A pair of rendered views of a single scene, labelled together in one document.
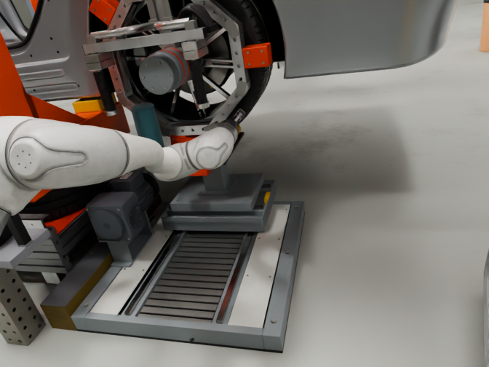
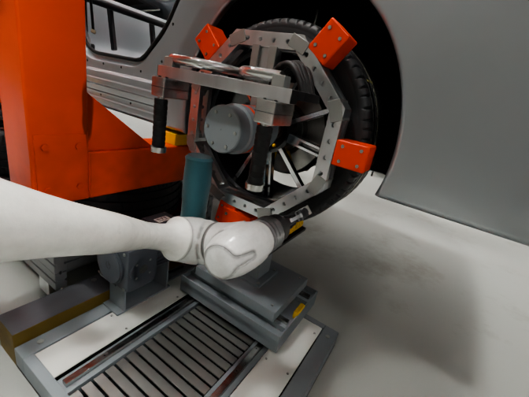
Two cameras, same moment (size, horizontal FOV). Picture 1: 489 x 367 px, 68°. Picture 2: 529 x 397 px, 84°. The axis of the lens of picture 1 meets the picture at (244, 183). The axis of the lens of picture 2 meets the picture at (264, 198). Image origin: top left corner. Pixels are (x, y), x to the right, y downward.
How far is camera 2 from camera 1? 54 cm
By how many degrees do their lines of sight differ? 13
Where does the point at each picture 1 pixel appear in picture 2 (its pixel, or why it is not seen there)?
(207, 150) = (220, 251)
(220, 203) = (243, 294)
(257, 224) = (271, 341)
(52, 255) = (49, 266)
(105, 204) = not seen: hidden behind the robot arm
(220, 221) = (234, 313)
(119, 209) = (125, 255)
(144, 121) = (192, 174)
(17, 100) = (68, 96)
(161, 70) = (229, 126)
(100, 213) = not seen: hidden behind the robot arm
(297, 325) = not seen: outside the picture
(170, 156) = (179, 232)
